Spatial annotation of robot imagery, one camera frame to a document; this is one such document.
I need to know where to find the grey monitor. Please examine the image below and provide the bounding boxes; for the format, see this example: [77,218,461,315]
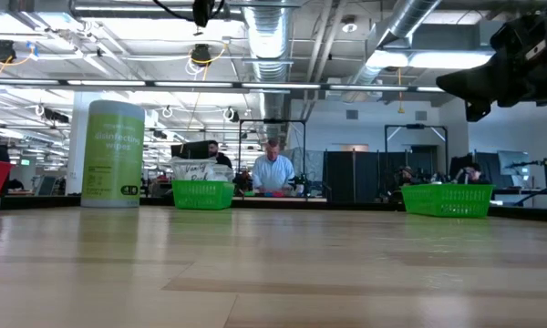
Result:
[496,149,530,177]

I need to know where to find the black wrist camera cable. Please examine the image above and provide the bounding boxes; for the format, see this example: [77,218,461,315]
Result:
[152,0,228,23]

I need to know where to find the black partition panels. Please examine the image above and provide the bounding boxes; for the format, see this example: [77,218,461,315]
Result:
[323,149,448,201]

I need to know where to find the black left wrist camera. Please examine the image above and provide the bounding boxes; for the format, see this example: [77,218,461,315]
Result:
[191,0,216,28]

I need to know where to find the black computer monitor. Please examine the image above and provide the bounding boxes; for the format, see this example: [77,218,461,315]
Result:
[170,140,211,159]

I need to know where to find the black ceiling device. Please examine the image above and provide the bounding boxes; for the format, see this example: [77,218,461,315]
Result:
[190,43,213,68]

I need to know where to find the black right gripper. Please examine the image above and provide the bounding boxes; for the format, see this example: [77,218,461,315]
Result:
[435,12,547,123]

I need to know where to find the long pendant light bar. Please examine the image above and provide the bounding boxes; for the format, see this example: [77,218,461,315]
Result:
[0,77,446,96]

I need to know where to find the green disinfecting wipes canister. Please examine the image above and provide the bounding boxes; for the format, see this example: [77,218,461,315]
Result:
[80,99,146,209]

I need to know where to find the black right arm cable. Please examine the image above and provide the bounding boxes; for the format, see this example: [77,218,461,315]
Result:
[512,179,547,208]

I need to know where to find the silver spiral air duct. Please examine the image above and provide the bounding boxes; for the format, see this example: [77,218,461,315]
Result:
[243,0,298,142]
[346,0,443,92]

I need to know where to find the black metal gantry frame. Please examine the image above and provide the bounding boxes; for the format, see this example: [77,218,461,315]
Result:
[383,122,449,183]
[238,118,307,192]

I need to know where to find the green plastic basket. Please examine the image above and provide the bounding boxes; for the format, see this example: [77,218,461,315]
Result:
[399,183,494,219]
[171,179,235,210]

